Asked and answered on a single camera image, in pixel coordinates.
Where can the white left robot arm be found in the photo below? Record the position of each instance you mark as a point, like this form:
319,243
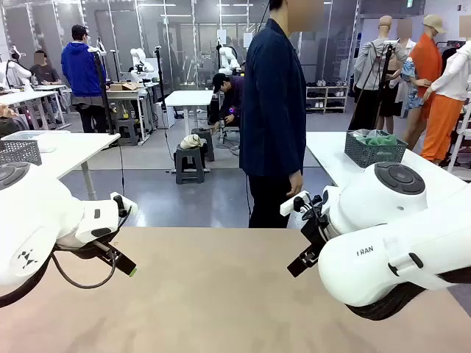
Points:
37,213

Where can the grey patterned storage basket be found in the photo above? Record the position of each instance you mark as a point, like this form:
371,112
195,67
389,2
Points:
18,152

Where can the person in blue hoodie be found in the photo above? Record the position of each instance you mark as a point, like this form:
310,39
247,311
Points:
82,70

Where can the seated person in dark shirt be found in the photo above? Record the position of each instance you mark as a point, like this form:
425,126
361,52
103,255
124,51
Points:
44,73

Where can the mannequin white top orange trousers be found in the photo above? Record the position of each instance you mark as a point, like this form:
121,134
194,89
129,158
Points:
441,117

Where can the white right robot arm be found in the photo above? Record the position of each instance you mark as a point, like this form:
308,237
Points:
386,239

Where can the person's right forearm navy sleeve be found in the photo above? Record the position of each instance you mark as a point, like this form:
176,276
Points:
290,150

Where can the person in navy jacket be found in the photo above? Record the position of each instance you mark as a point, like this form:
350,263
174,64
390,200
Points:
272,110

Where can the white table with rounded corners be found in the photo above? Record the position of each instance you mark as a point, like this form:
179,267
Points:
324,147

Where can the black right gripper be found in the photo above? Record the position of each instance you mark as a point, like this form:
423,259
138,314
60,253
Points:
316,233

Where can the mannequin with cap, orange vest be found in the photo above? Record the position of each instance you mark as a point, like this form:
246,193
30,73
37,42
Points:
427,62

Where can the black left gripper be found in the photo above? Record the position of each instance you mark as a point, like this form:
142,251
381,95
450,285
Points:
77,248

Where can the white floor cabinet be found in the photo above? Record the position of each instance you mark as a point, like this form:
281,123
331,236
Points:
165,115

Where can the mannequin white shirt black dress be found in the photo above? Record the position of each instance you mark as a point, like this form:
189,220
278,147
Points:
401,93

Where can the white paper sign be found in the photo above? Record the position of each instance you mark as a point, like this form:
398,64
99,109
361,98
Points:
247,39
221,36

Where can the mannequin in grey shirt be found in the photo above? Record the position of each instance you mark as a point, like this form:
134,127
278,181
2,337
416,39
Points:
371,62

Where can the person's right hand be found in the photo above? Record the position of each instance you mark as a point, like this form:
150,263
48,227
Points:
295,184

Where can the wooden shoe rack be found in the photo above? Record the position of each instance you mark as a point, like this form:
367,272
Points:
327,95

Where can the white table with white leg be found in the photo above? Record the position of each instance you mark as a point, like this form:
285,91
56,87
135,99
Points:
81,147

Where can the bystander in dark clothes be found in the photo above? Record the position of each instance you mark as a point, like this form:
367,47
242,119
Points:
11,127

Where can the white office desk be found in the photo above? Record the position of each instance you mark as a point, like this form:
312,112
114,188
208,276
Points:
25,96

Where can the black camera stand pole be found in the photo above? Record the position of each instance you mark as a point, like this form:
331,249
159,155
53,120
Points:
160,92

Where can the grey plastic step stool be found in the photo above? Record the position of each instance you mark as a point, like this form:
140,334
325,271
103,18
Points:
189,165
127,132
209,150

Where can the black clothes rack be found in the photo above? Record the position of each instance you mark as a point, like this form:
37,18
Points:
447,55

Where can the open cardboard box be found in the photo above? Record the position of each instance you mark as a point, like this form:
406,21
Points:
125,86

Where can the black camera tripod pole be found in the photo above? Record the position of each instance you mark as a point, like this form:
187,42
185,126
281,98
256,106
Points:
105,95

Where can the beige cloth bundle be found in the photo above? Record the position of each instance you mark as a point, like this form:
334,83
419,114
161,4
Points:
192,141

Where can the grey plastic mesh basket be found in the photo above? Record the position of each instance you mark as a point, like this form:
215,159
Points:
375,156

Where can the person in purple hoodie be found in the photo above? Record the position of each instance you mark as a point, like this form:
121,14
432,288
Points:
232,95

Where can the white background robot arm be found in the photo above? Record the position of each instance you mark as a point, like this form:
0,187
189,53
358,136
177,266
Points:
228,59
141,60
14,73

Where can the white robot workbench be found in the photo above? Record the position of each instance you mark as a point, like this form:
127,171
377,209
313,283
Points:
121,95

